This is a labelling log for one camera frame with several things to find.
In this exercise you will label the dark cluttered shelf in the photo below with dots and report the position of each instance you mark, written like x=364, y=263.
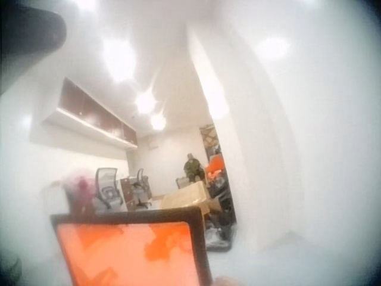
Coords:
x=221, y=208

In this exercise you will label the wall cabinet with dark doors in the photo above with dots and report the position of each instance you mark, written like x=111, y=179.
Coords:
x=92, y=114

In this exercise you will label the beige cardboard carton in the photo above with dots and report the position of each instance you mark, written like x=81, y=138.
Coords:
x=187, y=196

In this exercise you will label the grey mesh office chair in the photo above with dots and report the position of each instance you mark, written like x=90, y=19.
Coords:
x=140, y=190
x=107, y=187

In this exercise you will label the white desk with brown panel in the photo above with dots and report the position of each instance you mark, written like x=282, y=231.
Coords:
x=127, y=193

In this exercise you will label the orange bag heap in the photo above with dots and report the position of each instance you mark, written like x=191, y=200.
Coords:
x=215, y=168

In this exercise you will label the pink flower bunch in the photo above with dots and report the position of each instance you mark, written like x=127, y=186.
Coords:
x=79, y=190

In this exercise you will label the black framed laptop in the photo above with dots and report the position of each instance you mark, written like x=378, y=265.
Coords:
x=131, y=253

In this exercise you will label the black rig part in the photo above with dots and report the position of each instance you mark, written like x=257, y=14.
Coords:
x=28, y=32

